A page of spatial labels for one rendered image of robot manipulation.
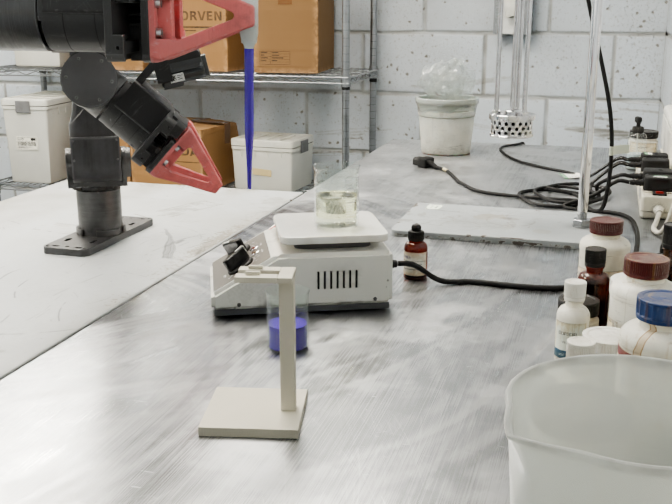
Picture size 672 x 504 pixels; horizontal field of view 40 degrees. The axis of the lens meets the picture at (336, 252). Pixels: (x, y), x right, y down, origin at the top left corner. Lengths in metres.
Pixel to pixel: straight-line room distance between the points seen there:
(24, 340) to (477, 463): 0.50
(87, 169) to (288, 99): 2.36
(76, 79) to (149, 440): 0.40
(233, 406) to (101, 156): 0.61
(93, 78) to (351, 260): 0.33
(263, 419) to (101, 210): 0.65
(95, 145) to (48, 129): 2.32
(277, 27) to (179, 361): 2.42
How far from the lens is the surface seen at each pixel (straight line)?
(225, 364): 0.89
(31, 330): 1.02
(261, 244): 1.07
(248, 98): 0.71
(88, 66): 0.99
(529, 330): 0.99
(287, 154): 3.31
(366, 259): 1.01
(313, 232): 1.02
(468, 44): 3.45
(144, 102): 1.05
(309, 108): 3.61
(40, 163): 3.67
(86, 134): 1.32
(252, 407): 0.78
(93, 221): 1.35
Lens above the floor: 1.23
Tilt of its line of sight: 15 degrees down
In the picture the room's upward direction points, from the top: straight up
